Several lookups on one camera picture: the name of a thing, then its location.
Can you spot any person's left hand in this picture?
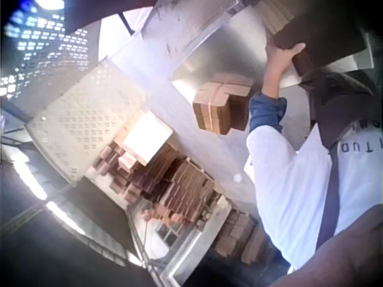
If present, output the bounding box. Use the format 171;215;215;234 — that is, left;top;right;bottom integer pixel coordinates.
264;42;306;77

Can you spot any stack of brown cardboard sheets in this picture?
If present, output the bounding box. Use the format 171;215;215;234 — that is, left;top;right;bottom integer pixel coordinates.
259;0;372;77

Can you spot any stainless steel work table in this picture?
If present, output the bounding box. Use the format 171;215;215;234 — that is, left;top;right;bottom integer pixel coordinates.
171;5;375;90

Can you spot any heap of stacked cardboard bundles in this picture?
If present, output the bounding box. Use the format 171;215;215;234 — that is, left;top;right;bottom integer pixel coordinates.
95;140;281;267

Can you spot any white perforated metal panel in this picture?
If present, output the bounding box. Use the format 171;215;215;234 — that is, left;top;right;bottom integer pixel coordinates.
25;59;151;184

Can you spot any dark perforated metal panel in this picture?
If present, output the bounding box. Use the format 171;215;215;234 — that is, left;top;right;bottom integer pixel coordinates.
0;11;100;116

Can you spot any strapped bundle of cardboard pieces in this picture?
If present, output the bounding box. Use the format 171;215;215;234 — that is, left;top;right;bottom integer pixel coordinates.
191;72;256;136

